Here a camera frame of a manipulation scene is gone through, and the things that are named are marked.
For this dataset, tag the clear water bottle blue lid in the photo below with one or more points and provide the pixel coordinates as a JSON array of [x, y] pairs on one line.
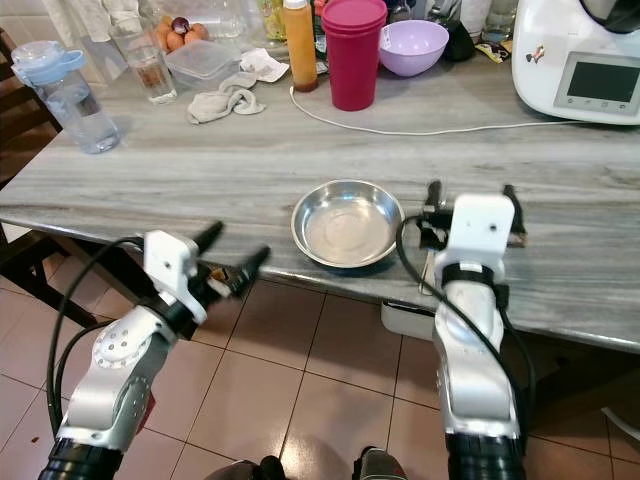
[[75, 105]]

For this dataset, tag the tall magenta plastic canister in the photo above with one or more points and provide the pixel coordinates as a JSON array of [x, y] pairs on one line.
[[354, 60]]

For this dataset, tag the white box under table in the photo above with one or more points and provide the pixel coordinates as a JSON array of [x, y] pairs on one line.
[[405, 320]]

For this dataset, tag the yellow black snack packet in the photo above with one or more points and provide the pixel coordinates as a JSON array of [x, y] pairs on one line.
[[492, 50]]

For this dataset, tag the hanging white cloth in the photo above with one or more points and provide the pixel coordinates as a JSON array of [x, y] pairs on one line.
[[105, 14]]

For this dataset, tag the dark wooden chair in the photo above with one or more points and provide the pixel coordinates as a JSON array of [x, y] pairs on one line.
[[22, 130]]

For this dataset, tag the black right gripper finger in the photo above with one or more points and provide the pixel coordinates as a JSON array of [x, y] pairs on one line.
[[518, 212], [434, 195]]

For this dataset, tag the crumpled white tissue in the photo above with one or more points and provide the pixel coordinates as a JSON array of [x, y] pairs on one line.
[[266, 66]]

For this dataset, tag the stainless steel spoon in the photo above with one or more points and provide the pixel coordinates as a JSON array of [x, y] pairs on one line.
[[425, 278]]

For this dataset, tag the brown egg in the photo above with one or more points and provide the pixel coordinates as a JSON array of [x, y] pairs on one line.
[[173, 41], [194, 34]]

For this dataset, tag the white kitchen appliance with screen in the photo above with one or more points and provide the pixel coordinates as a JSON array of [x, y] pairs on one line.
[[550, 45]]

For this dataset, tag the clear drinking glass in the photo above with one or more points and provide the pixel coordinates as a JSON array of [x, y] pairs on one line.
[[150, 66]]

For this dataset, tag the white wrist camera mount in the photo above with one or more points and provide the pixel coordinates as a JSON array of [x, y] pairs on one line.
[[482, 225], [168, 262]]

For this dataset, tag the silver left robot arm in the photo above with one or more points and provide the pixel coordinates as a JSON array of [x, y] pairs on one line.
[[122, 372]]

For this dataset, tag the round stainless steel bowl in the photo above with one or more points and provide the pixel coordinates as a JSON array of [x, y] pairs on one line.
[[348, 224]]

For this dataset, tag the orange sauce bottle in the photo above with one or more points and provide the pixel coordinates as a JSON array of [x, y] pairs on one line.
[[300, 50]]

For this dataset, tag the clear plastic lidded container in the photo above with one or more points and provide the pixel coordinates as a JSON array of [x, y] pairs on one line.
[[202, 62]]

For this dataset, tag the purple onion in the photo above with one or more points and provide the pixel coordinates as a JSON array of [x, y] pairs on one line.
[[180, 24]]

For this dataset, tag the crumpled grey cloth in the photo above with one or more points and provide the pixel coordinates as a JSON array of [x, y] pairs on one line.
[[218, 103]]

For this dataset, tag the lilac plastic bowl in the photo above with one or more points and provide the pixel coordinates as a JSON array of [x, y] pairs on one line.
[[414, 48]]

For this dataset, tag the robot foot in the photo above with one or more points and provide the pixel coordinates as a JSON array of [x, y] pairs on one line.
[[380, 466], [258, 470]]

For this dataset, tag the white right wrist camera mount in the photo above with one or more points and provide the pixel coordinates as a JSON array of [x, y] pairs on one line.
[[482, 225]]

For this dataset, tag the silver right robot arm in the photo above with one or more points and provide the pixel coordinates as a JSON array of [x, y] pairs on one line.
[[470, 360]]

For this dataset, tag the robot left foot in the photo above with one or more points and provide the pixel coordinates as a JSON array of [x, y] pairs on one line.
[[258, 470]]

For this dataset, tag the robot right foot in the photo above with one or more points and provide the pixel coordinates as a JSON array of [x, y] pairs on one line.
[[380, 466]]

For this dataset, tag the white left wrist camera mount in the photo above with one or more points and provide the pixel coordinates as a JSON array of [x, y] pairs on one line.
[[168, 262]]

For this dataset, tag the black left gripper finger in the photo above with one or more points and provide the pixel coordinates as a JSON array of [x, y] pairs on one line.
[[210, 236], [250, 268]]

